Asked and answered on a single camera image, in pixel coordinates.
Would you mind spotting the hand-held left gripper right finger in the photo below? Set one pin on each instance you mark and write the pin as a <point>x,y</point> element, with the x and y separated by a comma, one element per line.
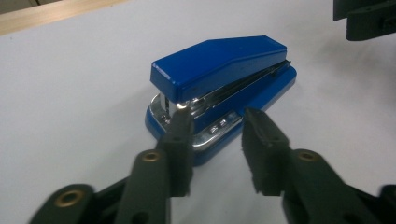
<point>267,155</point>

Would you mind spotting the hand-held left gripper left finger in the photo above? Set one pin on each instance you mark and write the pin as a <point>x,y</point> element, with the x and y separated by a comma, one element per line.
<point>180,155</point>

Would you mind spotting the blue stapler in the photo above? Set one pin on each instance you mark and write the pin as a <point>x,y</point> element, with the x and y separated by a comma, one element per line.
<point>218,62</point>

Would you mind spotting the white board sheet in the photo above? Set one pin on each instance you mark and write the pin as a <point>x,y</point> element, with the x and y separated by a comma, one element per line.
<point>62,102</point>

